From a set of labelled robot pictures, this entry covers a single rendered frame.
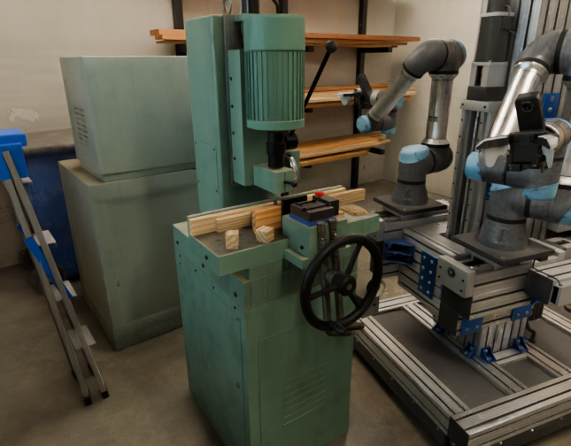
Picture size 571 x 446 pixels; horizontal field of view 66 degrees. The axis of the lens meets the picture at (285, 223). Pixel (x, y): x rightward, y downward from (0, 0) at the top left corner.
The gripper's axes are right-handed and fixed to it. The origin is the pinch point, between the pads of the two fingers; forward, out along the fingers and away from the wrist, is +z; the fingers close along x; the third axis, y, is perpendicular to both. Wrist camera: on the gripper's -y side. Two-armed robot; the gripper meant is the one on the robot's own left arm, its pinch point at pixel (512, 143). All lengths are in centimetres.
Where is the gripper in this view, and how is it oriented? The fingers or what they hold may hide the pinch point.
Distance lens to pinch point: 95.1
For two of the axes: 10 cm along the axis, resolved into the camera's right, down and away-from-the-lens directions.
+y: 1.1, 9.6, 2.6
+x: -7.3, -1.0, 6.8
